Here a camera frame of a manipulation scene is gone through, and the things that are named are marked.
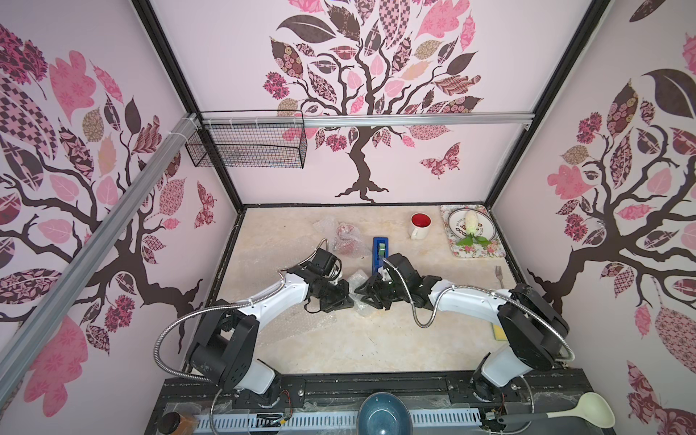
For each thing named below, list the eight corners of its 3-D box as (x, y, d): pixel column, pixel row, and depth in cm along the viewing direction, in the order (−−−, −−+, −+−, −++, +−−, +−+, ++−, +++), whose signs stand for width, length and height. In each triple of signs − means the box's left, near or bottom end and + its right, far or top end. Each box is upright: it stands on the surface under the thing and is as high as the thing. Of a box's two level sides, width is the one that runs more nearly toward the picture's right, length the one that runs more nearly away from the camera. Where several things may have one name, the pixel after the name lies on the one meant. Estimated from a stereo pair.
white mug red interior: (411, 242, 109) (414, 231, 103) (408, 224, 115) (410, 212, 109) (430, 242, 109) (434, 231, 103) (426, 224, 115) (430, 212, 109)
